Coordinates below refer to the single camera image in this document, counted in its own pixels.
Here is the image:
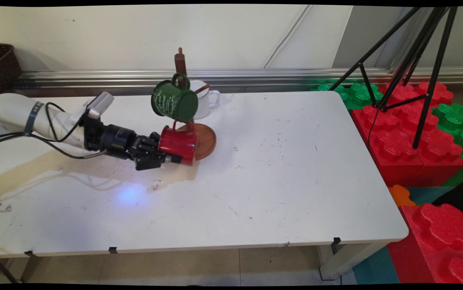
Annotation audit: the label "white wall cable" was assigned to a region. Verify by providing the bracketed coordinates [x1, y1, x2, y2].
[263, 5, 313, 68]

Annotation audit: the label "aluminium window rail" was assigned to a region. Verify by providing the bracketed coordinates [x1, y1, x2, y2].
[14, 67, 463, 96]

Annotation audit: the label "black floor cable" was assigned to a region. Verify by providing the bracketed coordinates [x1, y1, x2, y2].
[0, 250, 19, 284]

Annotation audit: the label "red enamel mug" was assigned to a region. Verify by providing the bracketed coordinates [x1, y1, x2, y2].
[158, 120, 199, 166]

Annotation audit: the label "white table leg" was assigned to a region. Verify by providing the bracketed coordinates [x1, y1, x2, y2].
[317, 241, 390, 281]

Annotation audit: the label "black tripod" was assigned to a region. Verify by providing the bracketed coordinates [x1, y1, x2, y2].
[328, 6, 459, 150]

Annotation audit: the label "orange foam block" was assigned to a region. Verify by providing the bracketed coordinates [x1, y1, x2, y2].
[387, 184, 417, 207]

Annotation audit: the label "teal foam block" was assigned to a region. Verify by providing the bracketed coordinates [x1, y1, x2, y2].
[406, 186, 454, 206]
[352, 245, 401, 284]

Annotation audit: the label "brown wooden mug tree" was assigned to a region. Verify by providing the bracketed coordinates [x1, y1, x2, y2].
[174, 47, 217, 161]

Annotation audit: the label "green enamel mug white print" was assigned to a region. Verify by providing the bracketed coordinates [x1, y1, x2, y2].
[151, 72, 199, 123]

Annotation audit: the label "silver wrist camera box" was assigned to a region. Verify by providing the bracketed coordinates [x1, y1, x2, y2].
[85, 91, 115, 120]

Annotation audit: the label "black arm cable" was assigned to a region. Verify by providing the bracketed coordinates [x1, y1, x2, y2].
[0, 102, 108, 160]

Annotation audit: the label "dark brown wicker basket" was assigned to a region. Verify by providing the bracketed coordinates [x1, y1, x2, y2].
[0, 42, 22, 106]

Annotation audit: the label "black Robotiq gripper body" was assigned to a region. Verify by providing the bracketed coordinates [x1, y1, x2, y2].
[103, 124, 160, 158]

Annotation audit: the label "green foam block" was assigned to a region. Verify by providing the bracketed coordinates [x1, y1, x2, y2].
[310, 82, 383, 110]
[432, 103, 463, 166]

